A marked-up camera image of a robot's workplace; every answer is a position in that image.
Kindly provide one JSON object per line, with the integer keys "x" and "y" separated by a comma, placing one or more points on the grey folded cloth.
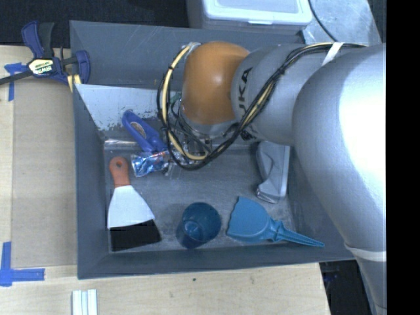
{"x": 274, "y": 172}

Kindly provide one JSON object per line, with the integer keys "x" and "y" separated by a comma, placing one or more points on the grey metal bin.
{"x": 203, "y": 189}

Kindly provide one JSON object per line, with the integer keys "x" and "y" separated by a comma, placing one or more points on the dark blue cup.
{"x": 198, "y": 225}

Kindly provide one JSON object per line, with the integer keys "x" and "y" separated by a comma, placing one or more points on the pale wood flat board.
{"x": 42, "y": 176}

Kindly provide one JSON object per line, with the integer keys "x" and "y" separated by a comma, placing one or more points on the blue plastic funnel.
{"x": 251, "y": 222}

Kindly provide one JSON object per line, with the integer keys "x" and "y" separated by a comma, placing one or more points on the shiny blue foil packet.
{"x": 147, "y": 164}

